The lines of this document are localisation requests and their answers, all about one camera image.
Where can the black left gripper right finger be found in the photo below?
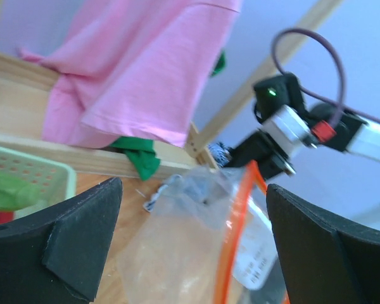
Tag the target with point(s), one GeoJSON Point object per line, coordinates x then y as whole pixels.
{"type": "Point", "coordinates": [325, 258]}

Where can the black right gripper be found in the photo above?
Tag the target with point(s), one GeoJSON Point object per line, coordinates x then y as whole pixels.
{"type": "Point", "coordinates": [270, 160]}

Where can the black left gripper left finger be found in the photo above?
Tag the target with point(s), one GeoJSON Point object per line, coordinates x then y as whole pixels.
{"type": "Point", "coordinates": [58, 255]}

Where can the clear zip top bag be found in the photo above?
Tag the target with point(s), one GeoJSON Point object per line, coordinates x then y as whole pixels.
{"type": "Point", "coordinates": [207, 240]}

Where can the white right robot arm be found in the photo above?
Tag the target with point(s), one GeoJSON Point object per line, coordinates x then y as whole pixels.
{"type": "Point", "coordinates": [332, 126]}

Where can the green tank top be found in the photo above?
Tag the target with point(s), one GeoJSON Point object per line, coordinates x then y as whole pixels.
{"type": "Point", "coordinates": [141, 154]}

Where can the light green plastic basket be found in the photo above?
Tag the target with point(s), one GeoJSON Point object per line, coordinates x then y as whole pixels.
{"type": "Point", "coordinates": [56, 181]}

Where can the blue striped cloth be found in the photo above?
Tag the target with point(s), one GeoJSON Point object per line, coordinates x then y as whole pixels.
{"type": "Point", "coordinates": [221, 154]}

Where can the pink shirt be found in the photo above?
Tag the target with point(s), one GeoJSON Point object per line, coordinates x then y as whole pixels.
{"type": "Point", "coordinates": [133, 68]}

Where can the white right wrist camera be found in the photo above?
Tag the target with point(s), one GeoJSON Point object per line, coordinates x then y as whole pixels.
{"type": "Point", "coordinates": [289, 131]}

